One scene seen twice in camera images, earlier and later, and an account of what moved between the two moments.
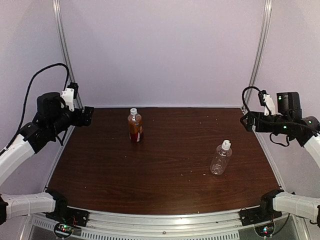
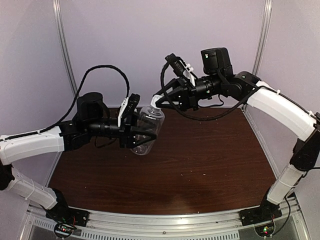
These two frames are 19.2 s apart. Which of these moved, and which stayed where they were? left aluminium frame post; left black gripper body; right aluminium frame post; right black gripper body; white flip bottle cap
Moved: white flip bottle cap; right black gripper body; left black gripper body
Stayed: right aluminium frame post; left aluminium frame post
